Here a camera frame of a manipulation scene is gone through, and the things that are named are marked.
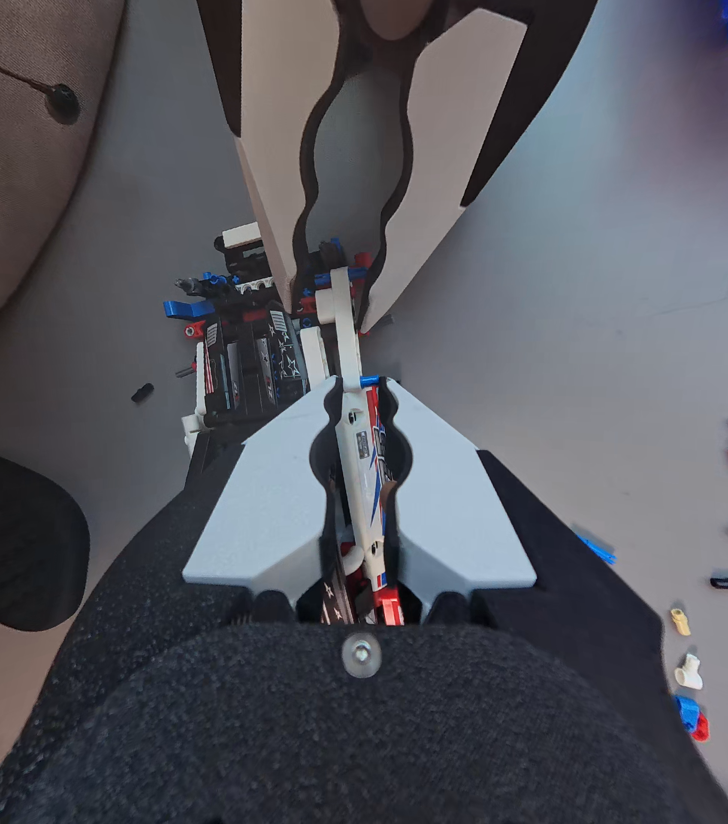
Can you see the white brick connector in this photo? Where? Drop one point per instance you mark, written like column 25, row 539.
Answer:
column 689, row 673

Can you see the person's left hand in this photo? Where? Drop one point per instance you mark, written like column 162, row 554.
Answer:
column 396, row 19

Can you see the person's beige printed top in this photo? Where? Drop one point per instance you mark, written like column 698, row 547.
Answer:
column 16, row 193

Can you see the toy brick car model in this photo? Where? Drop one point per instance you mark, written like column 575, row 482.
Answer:
column 254, row 360

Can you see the blue red brick connector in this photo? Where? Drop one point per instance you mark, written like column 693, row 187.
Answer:
column 689, row 711

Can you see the black chair armrest pad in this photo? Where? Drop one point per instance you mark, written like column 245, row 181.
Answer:
column 10, row 534

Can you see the white brick beam assembly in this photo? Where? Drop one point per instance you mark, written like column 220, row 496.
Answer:
column 346, row 335

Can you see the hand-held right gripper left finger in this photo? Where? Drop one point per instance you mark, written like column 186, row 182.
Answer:
column 254, row 515

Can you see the black brick pin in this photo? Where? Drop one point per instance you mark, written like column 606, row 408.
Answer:
column 142, row 392

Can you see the grey desk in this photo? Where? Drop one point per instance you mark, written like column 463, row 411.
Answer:
column 595, row 322

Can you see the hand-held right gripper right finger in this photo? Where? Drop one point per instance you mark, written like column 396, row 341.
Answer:
column 460, row 521

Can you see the long blue brick pin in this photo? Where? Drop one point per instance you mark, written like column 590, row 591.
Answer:
column 595, row 548

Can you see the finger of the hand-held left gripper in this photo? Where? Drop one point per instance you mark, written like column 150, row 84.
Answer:
column 273, row 129
column 447, row 141

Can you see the tan brick pin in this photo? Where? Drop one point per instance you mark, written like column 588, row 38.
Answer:
column 680, row 622

